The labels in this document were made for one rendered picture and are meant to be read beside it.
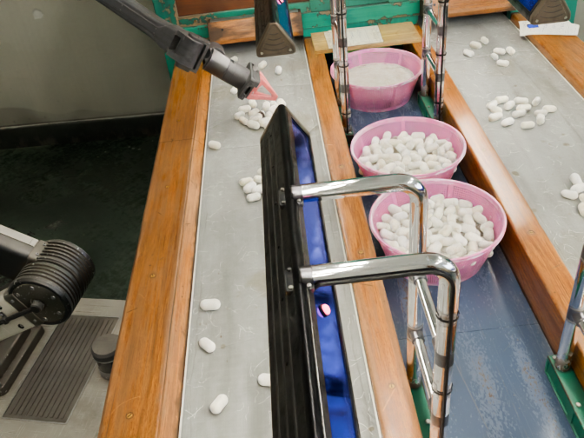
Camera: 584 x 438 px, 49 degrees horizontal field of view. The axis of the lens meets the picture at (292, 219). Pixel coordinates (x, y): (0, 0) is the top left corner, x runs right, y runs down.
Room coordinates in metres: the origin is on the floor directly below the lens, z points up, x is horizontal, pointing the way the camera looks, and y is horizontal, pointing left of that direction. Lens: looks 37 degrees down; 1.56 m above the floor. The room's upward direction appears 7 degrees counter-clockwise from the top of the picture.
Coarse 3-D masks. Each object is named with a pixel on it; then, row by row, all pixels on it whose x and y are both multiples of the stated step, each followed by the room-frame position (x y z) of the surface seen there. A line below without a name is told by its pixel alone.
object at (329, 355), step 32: (288, 128) 0.81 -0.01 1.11; (288, 160) 0.72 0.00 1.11; (288, 192) 0.64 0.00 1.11; (288, 224) 0.58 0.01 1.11; (320, 224) 0.63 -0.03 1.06; (288, 256) 0.53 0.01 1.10; (320, 256) 0.56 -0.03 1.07; (320, 288) 0.50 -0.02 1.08; (288, 320) 0.45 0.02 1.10; (320, 320) 0.44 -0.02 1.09; (288, 352) 0.41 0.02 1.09; (320, 352) 0.39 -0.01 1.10; (288, 384) 0.37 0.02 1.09; (320, 384) 0.35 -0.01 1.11; (288, 416) 0.34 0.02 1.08; (320, 416) 0.32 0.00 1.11; (352, 416) 0.35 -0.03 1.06
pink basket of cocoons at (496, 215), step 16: (400, 192) 1.10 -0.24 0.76; (432, 192) 1.10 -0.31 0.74; (448, 192) 1.09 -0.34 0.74; (464, 192) 1.08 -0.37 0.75; (480, 192) 1.05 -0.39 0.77; (384, 208) 1.07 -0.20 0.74; (496, 208) 1.00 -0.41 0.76; (496, 224) 0.97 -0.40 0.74; (496, 240) 0.89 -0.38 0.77; (464, 256) 0.86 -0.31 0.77; (480, 256) 0.87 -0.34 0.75; (464, 272) 0.88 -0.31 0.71
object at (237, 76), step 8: (232, 64) 1.48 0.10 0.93; (240, 64) 1.50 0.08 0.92; (248, 64) 1.54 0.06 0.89; (232, 72) 1.47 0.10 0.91; (240, 72) 1.47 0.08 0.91; (248, 72) 1.48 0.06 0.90; (224, 80) 1.47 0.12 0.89; (232, 80) 1.47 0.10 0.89; (240, 80) 1.47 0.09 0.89; (248, 80) 1.46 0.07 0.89; (240, 88) 1.47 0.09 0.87; (240, 96) 1.44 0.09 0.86
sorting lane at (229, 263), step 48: (288, 96) 1.64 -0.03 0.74; (240, 144) 1.41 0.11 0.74; (240, 192) 1.20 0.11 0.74; (240, 240) 1.02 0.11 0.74; (336, 240) 0.99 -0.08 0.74; (192, 288) 0.90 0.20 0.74; (240, 288) 0.88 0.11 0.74; (336, 288) 0.85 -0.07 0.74; (192, 336) 0.77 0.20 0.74; (240, 336) 0.76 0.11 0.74; (192, 384) 0.67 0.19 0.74; (240, 384) 0.66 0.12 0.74; (192, 432) 0.58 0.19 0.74; (240, 432) 0.57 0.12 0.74
